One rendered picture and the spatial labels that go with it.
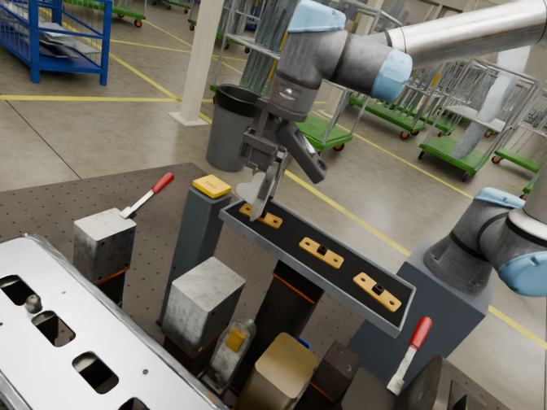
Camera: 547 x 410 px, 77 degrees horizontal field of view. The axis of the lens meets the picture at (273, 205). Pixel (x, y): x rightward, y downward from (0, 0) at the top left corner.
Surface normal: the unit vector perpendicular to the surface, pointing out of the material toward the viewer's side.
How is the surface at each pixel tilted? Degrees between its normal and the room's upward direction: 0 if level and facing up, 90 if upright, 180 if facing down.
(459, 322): 90
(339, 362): 0
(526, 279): 97
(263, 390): 90
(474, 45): 108
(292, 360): 0
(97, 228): 0
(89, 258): 90
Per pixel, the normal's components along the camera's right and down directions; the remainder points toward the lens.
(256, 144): -0.29, 0.41
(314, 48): -0.09, 0.48
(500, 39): -0.03, 0.72
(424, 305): -0.62, 0.22
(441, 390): 0.31, -0.81
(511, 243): -0.95, 0.07
